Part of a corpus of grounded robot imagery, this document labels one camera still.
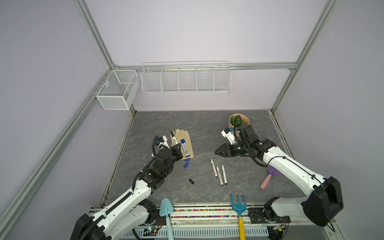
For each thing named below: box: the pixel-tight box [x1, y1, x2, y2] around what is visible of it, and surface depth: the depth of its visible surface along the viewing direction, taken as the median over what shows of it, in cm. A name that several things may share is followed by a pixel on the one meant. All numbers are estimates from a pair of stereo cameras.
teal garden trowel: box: [159, 198, 174, 240], surface depth 75 cm
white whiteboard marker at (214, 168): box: [210, 158, 219, 178], surface depth 91 cm
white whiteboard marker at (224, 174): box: [221, 163, 228, 185], surface depth 88 cm
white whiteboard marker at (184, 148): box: [180, 139, 188, 158], surface depth 101 cm
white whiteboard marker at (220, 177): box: [216, 165, 224, 187], surface depth 86 cm
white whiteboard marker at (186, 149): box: [182, 139, 190, 157], surface depth 98 cm
